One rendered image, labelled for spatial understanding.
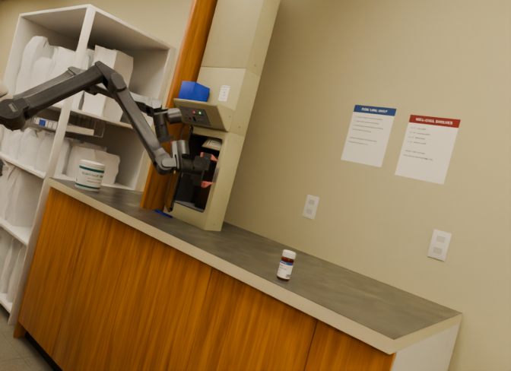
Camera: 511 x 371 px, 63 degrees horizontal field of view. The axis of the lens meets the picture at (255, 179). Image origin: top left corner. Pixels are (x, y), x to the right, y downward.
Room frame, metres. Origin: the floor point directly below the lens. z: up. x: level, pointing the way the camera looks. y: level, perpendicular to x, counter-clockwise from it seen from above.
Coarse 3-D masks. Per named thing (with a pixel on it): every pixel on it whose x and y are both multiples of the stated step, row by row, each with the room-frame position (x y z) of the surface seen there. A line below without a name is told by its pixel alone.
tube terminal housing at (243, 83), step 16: (208, 80) 2.08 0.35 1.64; (224, 80) 2.01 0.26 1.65; (240, 80) 1.94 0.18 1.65; (256, 80) 2.00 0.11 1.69; (208, 96) 2.06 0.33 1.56; (240, 96) 1.94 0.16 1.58; (240, 112) 1.96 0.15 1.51; (208, 128) 2.03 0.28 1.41; (240, 128) 1.99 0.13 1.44; (224, 144) 1.94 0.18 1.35; (240, 144) 2.01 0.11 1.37; (224, 160) 1.95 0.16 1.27; (224, 176) 1.97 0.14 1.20; (224, 192) 1.99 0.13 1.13; (176, 208) 2.08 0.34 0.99; (208, 208) 1.94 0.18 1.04; (224, 208) 2.01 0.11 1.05; (192, 224) 1.99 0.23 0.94; (208, 224) 1.95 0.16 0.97
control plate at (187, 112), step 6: (180, 108) 2.05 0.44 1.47; (186, 108) 2.01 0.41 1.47; (192, 108) 1.98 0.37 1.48; (186, 114) 2.05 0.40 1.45; (192, 114) 2.01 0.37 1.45; (198, 114) 1.98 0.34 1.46; (204, 114) 1.95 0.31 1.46; (186, 120) 2.08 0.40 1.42; (192, 120) 2.04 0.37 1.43; (198, 120) 2.01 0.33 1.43
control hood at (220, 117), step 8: (176, 104) 2.05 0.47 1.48; (184, 104) 2.01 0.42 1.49; (192, 104) 1.96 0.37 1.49; (200, 104) 1.92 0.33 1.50; (208, 104) 1.89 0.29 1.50; (216, 104) 1.85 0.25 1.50; (208, 112) 1.92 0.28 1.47; (216, 112) 1.88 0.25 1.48; (224, 112) 1.89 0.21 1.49; (232, 112) 1.92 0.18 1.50; (184, 120) 2.10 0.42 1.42; (216, 120) 1.92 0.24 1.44; (224, 120) 1.90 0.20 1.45; (216, 128) 1.97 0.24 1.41; (224, 128) 1.91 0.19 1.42
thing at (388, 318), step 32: (64, 192) 2.20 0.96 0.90; (96, 192) 2.23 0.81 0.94; (128, 192) 2.58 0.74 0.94; (128, 224) 1.81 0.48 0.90; (160, 224) 1.78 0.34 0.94; (224, 224) 2.28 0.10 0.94; (192, 256) 1.53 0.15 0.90; (224, 256) 1.48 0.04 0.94; (256, 256) 1.63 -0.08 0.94; (256, 288) 1.33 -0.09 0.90; (288, 288) 1.27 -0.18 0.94; (320, 288) 1.38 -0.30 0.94; (352, 288) 1.50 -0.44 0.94; (384, 288) 1.66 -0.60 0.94; (352, 320) 1.11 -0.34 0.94; (384, 320) 1.19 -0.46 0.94; (416, 320) 1.28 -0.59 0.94; (448, 320) 1.42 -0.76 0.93
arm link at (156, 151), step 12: (120, 84) 1.61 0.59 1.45; (120, 96) 1.63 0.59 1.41; (132, 108) 1.63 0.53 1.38; (132, 120) 1.62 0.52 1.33; (144, 120) 1.64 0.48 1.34; (144, 132) 1.62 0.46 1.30; (144, 144) 1.62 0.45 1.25; (156, 144) 1.62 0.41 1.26; (156, 156) 1.60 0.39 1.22; (168, 156) 1.62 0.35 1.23; (156, 168) 1.64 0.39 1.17; (168, 168) 1.60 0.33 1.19
